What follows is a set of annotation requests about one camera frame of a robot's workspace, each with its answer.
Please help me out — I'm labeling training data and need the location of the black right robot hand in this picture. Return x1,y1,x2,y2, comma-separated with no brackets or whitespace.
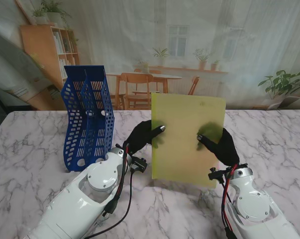
196,128,240,166

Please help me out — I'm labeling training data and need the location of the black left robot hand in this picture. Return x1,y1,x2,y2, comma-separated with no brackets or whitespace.
126,119,166,156

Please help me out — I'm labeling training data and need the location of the yellow translucent file folder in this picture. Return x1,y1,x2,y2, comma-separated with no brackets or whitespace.
151,92,226,188

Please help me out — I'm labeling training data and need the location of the blue perforated file rack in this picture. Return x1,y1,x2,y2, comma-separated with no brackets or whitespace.
61,65,115,173

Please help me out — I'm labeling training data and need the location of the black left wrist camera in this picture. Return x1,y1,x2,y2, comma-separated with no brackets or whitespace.
131,156,148,173

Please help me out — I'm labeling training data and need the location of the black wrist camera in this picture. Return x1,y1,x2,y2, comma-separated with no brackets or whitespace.
131,156,148,173
208,167,230,184

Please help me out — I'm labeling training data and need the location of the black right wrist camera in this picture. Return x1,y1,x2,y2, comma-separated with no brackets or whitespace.
208,167,230,184

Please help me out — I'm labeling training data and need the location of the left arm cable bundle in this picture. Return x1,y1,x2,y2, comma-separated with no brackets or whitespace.
85,143,140,239

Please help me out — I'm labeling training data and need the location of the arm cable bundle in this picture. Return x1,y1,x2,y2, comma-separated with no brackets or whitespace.
219,163,240,239
85,143,140,239

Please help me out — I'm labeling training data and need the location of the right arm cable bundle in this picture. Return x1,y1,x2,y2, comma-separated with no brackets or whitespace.
219,163,240,239

